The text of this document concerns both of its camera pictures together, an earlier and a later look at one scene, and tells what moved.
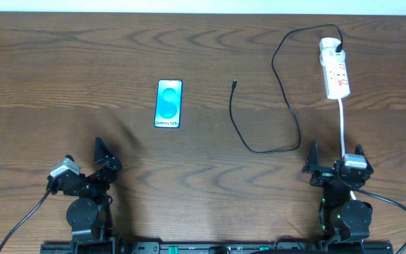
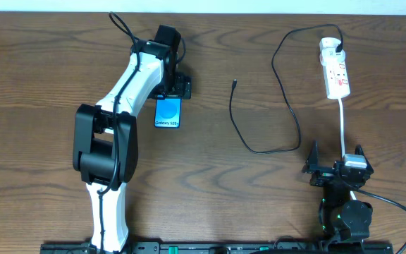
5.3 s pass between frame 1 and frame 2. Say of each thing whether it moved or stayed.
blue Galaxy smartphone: stayed
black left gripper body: moved
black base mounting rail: stayed
